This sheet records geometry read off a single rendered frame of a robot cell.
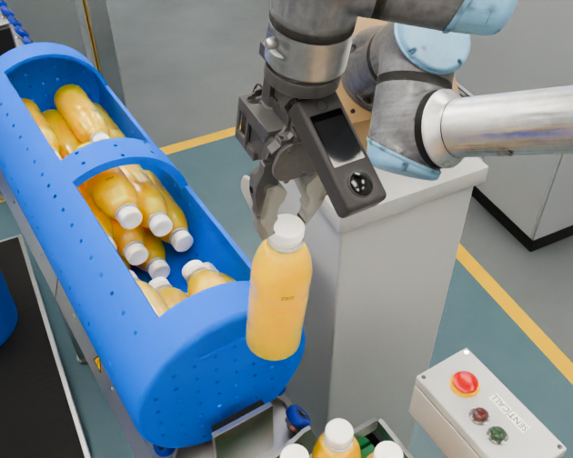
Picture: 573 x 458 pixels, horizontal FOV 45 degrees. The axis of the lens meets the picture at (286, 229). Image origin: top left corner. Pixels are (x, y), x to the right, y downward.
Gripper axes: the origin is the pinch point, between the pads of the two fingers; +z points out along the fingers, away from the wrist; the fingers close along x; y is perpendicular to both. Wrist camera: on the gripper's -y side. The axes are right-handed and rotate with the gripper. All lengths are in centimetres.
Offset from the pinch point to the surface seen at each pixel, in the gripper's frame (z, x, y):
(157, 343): 25.0, 12.1, 7.3
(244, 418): 39.0, 2.1, -1.5
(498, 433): 28.2, -24.7, -23.1
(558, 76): 63, -153, 72
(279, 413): 51, -8, 2
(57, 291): 65, 16, 52
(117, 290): 26.9, 13.3, 19.4
